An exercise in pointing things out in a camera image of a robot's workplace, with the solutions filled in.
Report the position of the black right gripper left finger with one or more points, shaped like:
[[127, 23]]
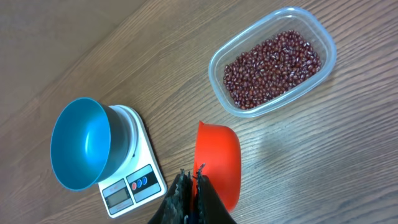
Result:
[[175, 207]]

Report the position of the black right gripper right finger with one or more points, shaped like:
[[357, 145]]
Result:
[[209, 208]]

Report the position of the red measuring scoop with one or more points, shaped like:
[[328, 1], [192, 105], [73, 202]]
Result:
[[218, 156]]

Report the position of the blue bowl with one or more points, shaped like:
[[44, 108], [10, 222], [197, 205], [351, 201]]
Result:
[[89, 144]]

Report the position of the white kitchen scale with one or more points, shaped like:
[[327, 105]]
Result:
[[138, 180]]

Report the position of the red beans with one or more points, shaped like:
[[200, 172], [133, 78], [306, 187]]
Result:
[[270, 69]]

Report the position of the clear plastic container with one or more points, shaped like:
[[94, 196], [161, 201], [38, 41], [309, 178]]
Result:
[[288, 18]]

